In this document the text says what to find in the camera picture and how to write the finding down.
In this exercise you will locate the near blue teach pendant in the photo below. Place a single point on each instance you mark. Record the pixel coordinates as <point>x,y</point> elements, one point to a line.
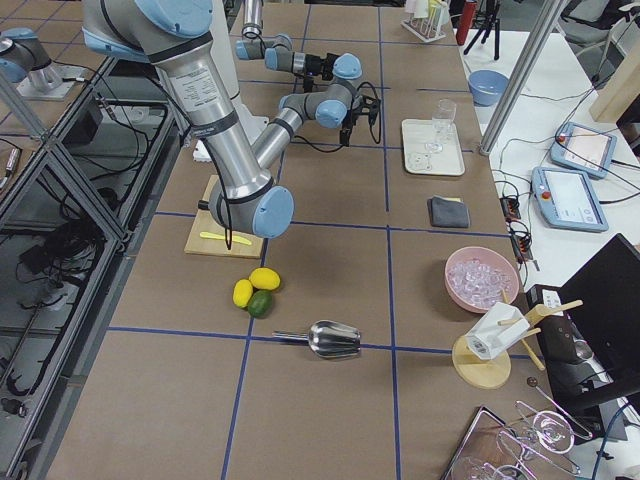
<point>567,200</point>

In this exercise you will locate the green lime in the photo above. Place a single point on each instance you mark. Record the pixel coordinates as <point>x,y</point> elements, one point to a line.
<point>260,304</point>

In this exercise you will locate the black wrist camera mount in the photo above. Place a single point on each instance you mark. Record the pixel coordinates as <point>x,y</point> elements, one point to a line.
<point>370,107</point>

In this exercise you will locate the wooden cup stand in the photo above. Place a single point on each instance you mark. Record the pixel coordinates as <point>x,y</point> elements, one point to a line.
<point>493,374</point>

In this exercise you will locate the dark blue bowl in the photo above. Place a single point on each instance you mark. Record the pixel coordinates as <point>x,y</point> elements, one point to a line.
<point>487,87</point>

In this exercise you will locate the yellow lemon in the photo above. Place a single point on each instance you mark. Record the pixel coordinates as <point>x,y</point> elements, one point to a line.
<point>242,293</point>
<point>264,278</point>

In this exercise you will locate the far blue teach pendant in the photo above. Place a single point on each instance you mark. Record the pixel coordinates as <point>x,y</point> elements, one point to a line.
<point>583,148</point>

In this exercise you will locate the blue teach pendant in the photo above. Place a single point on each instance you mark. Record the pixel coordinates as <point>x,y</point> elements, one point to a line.
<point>583,148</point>
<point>567,200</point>

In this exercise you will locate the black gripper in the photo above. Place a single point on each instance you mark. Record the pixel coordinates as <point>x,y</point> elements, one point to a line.
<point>316,64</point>
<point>347,132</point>

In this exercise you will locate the black tripod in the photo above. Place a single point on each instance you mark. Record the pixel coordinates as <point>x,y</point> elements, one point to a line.
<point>491,24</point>

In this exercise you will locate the wooden cutting board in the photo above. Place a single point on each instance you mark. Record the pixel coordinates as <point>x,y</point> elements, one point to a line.
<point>204,222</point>

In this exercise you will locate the white mug on stand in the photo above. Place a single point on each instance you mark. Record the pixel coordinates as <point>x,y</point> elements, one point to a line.
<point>496,331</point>

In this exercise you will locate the grey folded cloth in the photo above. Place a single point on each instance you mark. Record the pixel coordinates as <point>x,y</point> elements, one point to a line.
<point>448,213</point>

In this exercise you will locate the white test tube rack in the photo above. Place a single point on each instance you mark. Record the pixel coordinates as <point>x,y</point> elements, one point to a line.
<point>426,19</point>

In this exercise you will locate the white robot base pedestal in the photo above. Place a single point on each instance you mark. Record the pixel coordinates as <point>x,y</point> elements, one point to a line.
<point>223,56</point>

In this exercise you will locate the red bottle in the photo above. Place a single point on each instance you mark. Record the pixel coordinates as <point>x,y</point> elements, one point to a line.
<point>465,21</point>

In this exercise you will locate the aluminium frame post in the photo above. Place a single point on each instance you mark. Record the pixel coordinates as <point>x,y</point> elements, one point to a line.
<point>525,63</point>

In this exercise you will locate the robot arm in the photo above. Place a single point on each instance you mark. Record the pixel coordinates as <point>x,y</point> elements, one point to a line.
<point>178,38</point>
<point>278,54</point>

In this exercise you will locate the metal tray with glasses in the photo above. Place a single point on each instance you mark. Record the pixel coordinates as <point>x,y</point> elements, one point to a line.
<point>534,445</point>

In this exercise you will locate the yellow sponge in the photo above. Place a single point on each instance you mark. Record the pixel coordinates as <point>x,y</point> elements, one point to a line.
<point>451,199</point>

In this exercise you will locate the clear wine glass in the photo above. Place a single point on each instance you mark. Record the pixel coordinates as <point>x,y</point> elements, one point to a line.
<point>442,122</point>

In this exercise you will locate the black monitor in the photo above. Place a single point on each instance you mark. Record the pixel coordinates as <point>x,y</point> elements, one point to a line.
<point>608,320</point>

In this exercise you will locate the yellow plastic knife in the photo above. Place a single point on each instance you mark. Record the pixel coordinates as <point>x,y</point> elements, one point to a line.
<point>234,237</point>

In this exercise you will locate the metal ice scoop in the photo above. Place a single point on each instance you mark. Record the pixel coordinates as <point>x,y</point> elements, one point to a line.
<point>328,339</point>

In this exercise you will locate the pink bowl of ice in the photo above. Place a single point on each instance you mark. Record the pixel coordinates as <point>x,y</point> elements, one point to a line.
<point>476,278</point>

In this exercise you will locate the cream bear tray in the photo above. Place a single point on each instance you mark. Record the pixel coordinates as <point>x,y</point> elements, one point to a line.
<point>415,134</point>

